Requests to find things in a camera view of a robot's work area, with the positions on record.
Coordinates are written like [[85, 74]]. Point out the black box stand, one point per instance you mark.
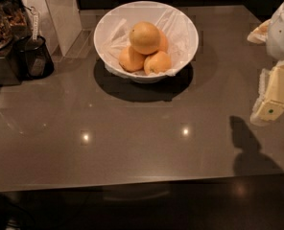
[[10, 71]]

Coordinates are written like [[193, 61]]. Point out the front left orange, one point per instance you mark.
[[130, 60]]

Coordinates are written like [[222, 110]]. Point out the white paper bag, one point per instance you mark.
[[59, 22]]

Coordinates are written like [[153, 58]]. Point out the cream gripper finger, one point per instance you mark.
[[260, 34], [269, 106]]

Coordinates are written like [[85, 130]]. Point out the white bowl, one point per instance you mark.
[[116, 19]]

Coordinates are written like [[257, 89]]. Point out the top orange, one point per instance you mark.
[[144, 38]]

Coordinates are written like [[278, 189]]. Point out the orange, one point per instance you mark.
[[130, 60], [144, 38], [158, 62], [164, 44]]

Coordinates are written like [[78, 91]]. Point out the black container with tag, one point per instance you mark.
[[33, 52]]

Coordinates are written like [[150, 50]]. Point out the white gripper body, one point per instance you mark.
[[282, 33]]

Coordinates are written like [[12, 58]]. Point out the front right orange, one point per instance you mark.
[[158, 62]]

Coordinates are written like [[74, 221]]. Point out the back right orange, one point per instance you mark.
[[164, 44]]

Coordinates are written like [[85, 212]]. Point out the white plastic bag liner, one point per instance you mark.
[[180, 32]]

